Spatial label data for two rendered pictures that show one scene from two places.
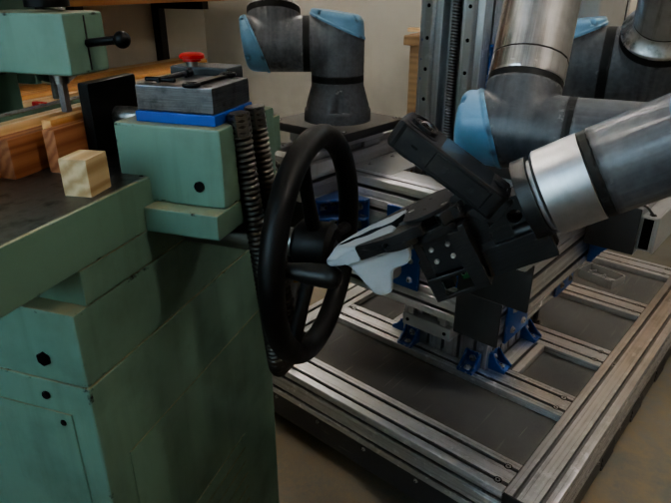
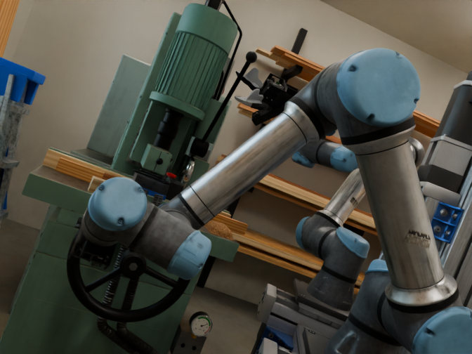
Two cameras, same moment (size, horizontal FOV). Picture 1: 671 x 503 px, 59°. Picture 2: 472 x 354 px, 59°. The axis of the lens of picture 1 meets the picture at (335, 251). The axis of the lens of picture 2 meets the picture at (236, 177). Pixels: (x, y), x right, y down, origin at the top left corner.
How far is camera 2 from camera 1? 0.87 m
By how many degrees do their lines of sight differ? 57
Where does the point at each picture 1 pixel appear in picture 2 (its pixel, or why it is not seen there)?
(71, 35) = (151, 154)
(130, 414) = (46, 283)
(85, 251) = (68, 203)
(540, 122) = not seen: hidden behind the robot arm
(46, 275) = (47, 197)
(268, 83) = not seen: outside the picture
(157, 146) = not seen: hidden behind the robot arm
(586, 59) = (377, 289)
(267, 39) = (306, 230)
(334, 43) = (335, 247)
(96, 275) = (67, 215)
